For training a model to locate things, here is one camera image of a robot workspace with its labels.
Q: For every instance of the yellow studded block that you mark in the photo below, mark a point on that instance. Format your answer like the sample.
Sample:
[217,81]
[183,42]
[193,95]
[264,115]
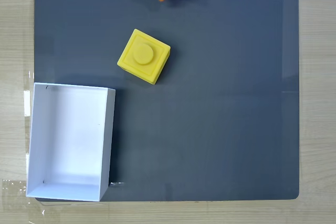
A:
[143,56]

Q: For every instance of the white open cardboard box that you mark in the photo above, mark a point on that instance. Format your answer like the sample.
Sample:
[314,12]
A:
[71,142]

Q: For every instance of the dark grey table mat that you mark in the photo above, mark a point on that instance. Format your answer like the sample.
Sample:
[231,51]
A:
[210,116]

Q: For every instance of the clear tape strip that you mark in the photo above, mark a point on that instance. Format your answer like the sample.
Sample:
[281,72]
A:
[27,103]

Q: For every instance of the clear tape patch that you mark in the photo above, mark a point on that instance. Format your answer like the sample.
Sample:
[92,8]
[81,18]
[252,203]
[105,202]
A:
[15,195]

